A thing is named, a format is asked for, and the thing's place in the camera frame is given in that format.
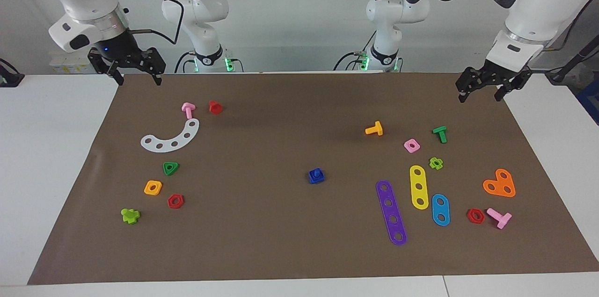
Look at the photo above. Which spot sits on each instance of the black stand leg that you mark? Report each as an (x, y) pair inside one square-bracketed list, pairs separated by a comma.
[(573, 61)]

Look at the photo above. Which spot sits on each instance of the blue crate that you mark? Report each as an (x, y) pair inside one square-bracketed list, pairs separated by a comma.
[(590, 105)]

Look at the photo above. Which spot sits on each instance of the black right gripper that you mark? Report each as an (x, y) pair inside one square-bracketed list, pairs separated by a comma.
[(126, 59)]

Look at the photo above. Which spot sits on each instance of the white cardboard box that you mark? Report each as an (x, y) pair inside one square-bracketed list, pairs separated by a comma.
[(58, 61)]

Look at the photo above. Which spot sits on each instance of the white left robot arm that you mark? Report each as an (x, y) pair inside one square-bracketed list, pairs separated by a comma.
[(538, 2)]

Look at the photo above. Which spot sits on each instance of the red plastic screw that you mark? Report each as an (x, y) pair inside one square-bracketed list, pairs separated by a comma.
[(215, 109)]

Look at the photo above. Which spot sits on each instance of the pink square plastic nut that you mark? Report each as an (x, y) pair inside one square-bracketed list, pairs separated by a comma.
[(416, 148)]

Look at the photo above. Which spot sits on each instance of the purple four-hole plastic strip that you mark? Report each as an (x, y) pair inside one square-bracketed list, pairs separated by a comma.
[(391, 211)]

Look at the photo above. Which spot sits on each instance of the orange square plastic nut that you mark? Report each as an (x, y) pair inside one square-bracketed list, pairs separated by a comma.
[(148, 191)]

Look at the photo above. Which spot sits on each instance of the pink plastic screw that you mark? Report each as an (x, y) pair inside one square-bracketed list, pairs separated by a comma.
[(188, 107), (500, 218)]

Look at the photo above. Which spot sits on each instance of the orange heart-shaped plastic plate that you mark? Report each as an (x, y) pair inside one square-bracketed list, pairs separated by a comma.
[(499, 184)]

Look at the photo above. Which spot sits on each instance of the white curved five-hole strip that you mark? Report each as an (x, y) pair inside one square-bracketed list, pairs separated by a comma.
[(180, 140)]

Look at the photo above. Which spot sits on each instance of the brown table mat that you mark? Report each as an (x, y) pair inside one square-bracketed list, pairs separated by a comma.
[(262, 241)]

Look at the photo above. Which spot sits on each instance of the orange plastic screw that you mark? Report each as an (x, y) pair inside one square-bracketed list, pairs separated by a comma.
[(374, 130)]

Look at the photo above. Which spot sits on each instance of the lime green flower nut left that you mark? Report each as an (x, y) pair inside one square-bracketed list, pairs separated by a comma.
[(129, 216)]

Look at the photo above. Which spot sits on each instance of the green triangular plastic nut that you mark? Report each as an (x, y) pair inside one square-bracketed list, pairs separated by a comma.
[(176, 165)]

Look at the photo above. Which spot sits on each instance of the green plastic screw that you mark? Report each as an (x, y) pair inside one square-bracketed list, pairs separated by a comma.
[(441, 135)]

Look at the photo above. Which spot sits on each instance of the black clamp device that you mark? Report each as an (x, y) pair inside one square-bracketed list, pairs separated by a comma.
[(9, 77)]

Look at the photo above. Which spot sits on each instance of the blue two-hole plastic strip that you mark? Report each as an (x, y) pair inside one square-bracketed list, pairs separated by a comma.
[(440, 209)]

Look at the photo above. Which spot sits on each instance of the yellow three-hole plastic strip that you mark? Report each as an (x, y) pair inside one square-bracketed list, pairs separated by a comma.
[(418, 179)]

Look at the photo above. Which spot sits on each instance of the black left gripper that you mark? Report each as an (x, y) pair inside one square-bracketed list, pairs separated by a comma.
[(486, 77)]

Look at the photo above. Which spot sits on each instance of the green cross-shaped plastic nut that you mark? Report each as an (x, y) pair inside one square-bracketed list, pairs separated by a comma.
[(440, 164)]

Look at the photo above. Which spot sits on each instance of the red hexagonal plastic nut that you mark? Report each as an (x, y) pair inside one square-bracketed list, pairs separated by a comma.
[(170, 202), (470, 216)]

